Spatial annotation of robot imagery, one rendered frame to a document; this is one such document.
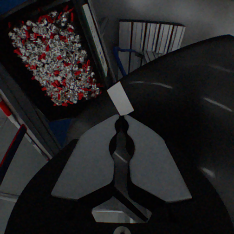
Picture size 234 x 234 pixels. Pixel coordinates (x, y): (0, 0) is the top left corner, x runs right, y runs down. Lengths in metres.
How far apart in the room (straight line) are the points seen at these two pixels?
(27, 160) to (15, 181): 0.18
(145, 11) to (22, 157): 1.45
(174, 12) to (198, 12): 0.17
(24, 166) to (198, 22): 1.71
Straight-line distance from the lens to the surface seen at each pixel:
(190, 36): 1.22
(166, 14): 1.12
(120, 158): 0.16
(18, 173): 1.28
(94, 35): 0.25
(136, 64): 1.11
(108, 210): 0.99
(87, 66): 0.26
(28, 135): 0.49
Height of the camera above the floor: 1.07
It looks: 42 degrees down
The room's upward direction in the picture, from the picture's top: 179 degrees counter-clockwise
